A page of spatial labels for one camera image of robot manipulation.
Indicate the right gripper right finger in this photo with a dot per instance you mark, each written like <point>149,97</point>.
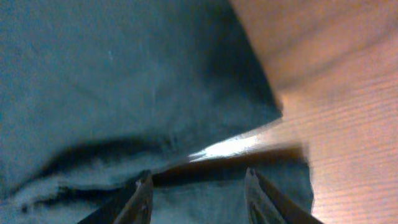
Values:
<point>273,202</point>

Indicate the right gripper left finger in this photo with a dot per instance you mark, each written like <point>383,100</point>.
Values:
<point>131,205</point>

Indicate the black shorts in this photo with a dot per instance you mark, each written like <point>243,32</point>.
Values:
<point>96,94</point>

